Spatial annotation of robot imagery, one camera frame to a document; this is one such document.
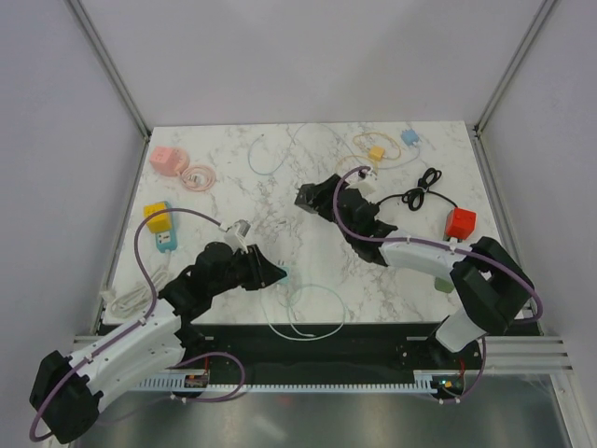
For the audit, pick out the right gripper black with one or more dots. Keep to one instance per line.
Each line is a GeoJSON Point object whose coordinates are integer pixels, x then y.
{"type": "Point", "coordinates": [313, 194]}

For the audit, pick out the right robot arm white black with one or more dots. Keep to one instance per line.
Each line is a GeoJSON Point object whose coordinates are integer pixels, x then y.
{"type": "Point", "coordinates": [491, 286]}

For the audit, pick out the yellow charger plug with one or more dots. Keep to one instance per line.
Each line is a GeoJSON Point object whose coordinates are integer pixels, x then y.
{"type": "Point", "coordinates": [376, 153]}

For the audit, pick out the pink cube power socket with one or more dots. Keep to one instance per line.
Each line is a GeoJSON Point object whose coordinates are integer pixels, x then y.
{"type": "Point", "coordinates": [169, 161]}

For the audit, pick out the teal power strip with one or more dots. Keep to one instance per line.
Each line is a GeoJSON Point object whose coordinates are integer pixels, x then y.
{"type": "Point", "coordinates": [167, 241]}

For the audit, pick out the yellow cube power socket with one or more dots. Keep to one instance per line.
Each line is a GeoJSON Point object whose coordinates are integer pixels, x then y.
{"type": "Point", "coordinates": [161, 220]}

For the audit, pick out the green power strip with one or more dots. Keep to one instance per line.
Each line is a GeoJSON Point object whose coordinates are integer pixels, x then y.
{"type": "Point", "coordinates": [443, 285]}

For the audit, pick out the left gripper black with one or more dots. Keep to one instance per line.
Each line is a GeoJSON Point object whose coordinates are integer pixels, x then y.
{"type": "Point", "coordinates": [262, 272]}

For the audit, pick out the teal charger plug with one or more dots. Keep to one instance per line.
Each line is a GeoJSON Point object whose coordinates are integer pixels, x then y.
{"type": "Point", "coordinates": [285, 281]}

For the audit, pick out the red cube power socket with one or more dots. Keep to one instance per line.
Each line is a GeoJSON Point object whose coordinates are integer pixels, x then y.
{"type": "Point", "coordinates": [460, 223]}

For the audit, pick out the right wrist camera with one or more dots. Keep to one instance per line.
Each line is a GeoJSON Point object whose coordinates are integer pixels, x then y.
{"type": "Point", "coordinates": [366, 183]}

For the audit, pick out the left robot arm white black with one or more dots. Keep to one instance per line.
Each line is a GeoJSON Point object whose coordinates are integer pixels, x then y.
{"type": "Point", "coordinates": [71, 391]}

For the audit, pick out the blue charger plug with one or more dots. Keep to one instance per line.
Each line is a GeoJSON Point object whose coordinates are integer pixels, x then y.
{"type": "Point", "coordinates": [410, 138]}

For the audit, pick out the white slotted cable duct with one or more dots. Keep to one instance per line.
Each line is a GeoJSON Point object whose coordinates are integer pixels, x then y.
{"type": "Point", "coordinates": [177, 382]}

